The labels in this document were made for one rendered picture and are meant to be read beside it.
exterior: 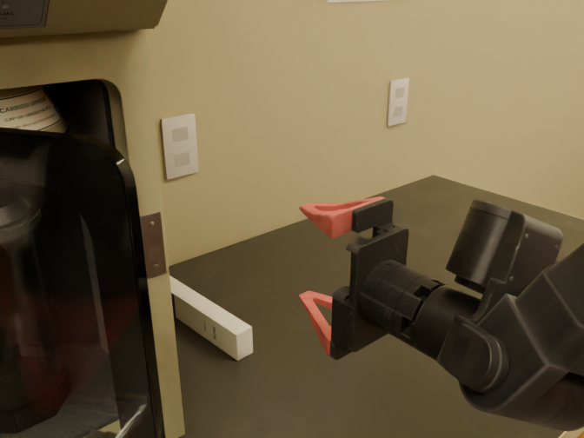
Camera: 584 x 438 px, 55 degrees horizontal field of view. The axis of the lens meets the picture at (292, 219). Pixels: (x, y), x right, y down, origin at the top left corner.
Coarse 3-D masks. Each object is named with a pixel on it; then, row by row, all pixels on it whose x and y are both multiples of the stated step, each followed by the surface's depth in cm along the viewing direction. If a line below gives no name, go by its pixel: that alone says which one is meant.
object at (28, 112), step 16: (0, 96) 46; (16, 96) 48; (32, 96) 49; (48, 96) 52; (0, 112) 46; (16, 112) 47; (32, 112) 49; (48, 112) 51; (16, 128) 47; (32, 128) 48; (48, 128) 50; (64, 128) 53
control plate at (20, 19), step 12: (12, 0) 37; (24, 0) 38; (36, 0) 38; (48, 0) 39; (0, 12) 38; (12, 12) 38; (24, 12) 39; (36, 12) 39; (0, 24) 39; (12, 24) 39; (24, 24) 40; (36, 24) 40
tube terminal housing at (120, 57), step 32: (96, 32) 47; (128, 32) 48; (0, 64) 43; (32, 64) 44; (64, 64) 46; (96, 64) 48; (128, 64) 49; (128, 96) 50; (128, 128) 51; (128, 160) 55; (160, 192) 55; (160, 288) 59; (160, 320) 60; (160, 352) 62; (160, 384) 63
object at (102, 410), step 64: (0, 128) 24; (0, 192) 25; (64, 192) 24; (128, 192) 23; (0, 256) 26; (64, 256) 25; (128, 256) 24; (0, 320) 28; (64, 320) 27; (128, 320) 25; (0, 384) 30; (64, 384) 29; (128, 384) 27
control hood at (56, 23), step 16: (64, 0) 40; (80, 0) 40; (96, 0) 41; (112, 0) 42; (128, 0) 43; (144, 0) 44; (160, 0) 44; (48, 16) 40; (64, 16) 41; (80, 16) 42; (96, 16) 43; (112, 16) 44; (128, 16) 44; (144, 16) 45; (160, 16) 46; (0, 32) 40; (16, 32) 40; (32, 32) 41; (48, 32) 42; (64, 32) 43; (80, 32) 44
